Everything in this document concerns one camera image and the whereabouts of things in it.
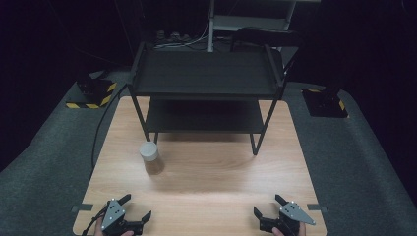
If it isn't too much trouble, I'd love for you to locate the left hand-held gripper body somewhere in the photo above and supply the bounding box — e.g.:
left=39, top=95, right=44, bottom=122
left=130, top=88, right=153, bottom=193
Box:
left=99, top=198, right=146, bottom=236

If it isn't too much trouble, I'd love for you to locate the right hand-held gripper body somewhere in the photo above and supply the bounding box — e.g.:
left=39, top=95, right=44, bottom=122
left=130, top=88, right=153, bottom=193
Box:
left=259, top=201, right=317, bottom=236

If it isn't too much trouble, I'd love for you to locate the clear jar with white lid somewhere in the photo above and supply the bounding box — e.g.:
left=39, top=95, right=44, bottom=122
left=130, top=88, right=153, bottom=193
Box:
left=139, top=141, right=165, bottom=176

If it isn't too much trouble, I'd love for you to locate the black two-tier metal shelf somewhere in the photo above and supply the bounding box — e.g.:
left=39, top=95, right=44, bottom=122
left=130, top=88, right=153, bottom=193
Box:
left=126, top=41, right=289, bottom=156

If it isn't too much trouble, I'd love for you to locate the person's left hand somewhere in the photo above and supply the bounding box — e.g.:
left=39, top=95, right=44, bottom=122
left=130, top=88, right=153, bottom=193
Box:
left=93, top=217, right=135, bottom=236

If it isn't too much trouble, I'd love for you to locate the grey tape strip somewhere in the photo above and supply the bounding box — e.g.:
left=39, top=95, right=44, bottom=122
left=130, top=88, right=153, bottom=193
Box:
left=71, top=203, right=94, bottom=212
left=306, top=203, right=329, bottom=213

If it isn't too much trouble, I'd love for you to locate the black base with hazard stripes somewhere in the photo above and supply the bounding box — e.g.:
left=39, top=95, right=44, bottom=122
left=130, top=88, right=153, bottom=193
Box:
left=301, top=86, right=349, bottom=119
left=65, top=76, right=118, bottom=110

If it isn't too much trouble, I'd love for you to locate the black chair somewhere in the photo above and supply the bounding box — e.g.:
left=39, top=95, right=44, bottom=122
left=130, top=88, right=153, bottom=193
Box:
left=229, top=27, right=304, bottom=83

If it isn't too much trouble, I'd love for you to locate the power strip with plugs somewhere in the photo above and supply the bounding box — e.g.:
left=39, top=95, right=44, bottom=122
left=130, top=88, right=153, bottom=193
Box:
left=154, top=29, right=192, bottom=47

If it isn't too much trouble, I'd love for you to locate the black cable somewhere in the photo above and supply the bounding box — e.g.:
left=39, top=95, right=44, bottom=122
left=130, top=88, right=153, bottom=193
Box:
left=81, top=83, right=130, bottom=236

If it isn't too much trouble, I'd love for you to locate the white cable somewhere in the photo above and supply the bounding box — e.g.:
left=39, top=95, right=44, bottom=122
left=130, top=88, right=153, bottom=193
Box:
left=153, top=19, right=210, bottom=50

